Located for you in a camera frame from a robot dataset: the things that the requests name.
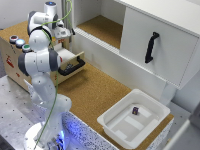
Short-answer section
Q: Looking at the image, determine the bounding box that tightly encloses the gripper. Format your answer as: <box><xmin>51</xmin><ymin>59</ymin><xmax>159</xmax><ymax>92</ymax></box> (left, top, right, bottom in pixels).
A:
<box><xmin>53</xmin><ymin>22</ymin><xmax>76</xmax><ymax>41</ymax></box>

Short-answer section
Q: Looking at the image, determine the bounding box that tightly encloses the wooden drawer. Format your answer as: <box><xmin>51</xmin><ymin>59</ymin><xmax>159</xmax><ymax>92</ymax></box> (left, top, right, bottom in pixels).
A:
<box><xmin>53</xmin><ymin>44</ymin><xmax>86</xmax><ymax>85</ymax></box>

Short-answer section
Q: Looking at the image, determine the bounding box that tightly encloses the wooden drawer box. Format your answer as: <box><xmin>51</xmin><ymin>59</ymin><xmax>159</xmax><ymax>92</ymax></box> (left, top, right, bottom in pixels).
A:
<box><xmin>0</xmin><ymin>20</ymin><xmax>73</xmax><ymax>93</ymax></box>

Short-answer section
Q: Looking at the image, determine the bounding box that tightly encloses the green button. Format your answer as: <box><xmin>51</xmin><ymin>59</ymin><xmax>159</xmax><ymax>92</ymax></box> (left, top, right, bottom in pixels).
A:
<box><xmin>21</xmin><ymin>43</ymin><xmax>32</xmax><ymax>54</ymax></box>

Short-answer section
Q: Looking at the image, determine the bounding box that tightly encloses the blue button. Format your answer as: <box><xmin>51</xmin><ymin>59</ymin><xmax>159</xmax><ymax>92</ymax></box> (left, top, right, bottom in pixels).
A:
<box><xmin>15</xmin><ymin>38</ymin><xmax>26</xmax><ymax>49</ymax></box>

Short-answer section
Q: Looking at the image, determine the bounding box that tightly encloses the red button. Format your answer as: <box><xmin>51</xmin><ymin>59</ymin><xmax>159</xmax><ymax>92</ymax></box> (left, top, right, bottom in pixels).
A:
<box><xmin>8</xmin><ymin>34</ymin><xmax>19</xmax><ymax>44</ymax></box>

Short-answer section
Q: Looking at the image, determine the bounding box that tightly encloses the white cabinet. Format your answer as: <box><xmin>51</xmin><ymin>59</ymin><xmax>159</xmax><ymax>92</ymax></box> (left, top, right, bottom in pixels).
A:
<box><xmin>71</xmin><ymin>0</ymin><xmax>200</xmax><ymax>108</ymax></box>

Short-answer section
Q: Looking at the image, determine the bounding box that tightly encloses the white sliding door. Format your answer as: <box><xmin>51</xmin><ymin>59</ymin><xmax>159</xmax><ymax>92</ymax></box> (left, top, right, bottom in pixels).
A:
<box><xmin>118</xmin><ymin>6</ymin><xmax>200</xmax><ymax>90</ymax></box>

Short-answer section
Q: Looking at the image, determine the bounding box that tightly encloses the purple block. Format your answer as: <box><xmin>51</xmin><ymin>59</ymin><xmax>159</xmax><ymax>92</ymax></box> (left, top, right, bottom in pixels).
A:
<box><xmin>132</xmin><ymin>106</ymin><xmax>140</xmax><ymax>115</ymax></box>

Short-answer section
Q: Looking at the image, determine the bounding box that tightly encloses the white plastic box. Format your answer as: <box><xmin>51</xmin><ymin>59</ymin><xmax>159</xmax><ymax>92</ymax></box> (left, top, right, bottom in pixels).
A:
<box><xmin>96</xmin><ymin>88</ymin><xmax>172</xmax><ymax>150</ymax></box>

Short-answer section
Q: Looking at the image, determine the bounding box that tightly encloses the black drawer handle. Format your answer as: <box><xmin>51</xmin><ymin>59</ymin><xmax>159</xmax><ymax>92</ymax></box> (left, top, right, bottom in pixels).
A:
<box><xmin>57</xmin><ymin>55</ymin><xmax>87</xmax><ymax>77</ymax></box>

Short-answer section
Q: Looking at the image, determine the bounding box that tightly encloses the green cable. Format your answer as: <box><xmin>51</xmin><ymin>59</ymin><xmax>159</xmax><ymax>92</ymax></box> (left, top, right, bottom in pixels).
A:
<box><xmin>33</xmin><ymin>0</ymin><xmax>75</xmax><ymax>150</ymax></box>

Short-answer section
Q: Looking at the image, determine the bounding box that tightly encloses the black door handle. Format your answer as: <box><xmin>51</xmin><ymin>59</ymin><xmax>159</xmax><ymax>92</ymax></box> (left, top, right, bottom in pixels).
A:
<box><xmin>144</xmin><ymin>31</ymin><xmax>161</xmax><ymax>65</ymax></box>

